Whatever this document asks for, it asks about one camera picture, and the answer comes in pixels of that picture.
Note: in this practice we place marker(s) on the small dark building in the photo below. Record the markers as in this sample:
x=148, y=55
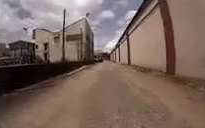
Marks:
x=22, y=50

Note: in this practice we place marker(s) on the street lamp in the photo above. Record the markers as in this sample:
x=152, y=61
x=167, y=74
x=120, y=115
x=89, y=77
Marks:
x=25, y=31

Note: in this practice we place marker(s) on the pale kerb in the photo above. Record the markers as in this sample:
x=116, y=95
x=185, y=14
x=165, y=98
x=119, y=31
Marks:
x=75, y=71

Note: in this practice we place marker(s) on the beige building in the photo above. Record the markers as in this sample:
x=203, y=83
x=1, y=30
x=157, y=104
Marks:
x=75, y=43

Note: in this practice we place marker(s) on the tall pole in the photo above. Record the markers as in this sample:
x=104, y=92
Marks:
x=64, y=36

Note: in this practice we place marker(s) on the beige wall with brown pillars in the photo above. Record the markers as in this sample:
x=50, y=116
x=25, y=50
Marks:
x=146, y=43

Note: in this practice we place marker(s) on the vehicle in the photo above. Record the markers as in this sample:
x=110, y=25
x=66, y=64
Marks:
x=98, y=59

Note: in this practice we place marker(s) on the dark low wall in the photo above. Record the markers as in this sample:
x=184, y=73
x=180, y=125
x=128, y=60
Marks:
x=26, y=75

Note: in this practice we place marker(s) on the brown dirt road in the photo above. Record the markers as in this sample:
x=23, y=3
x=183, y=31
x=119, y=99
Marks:
x=106, y=96

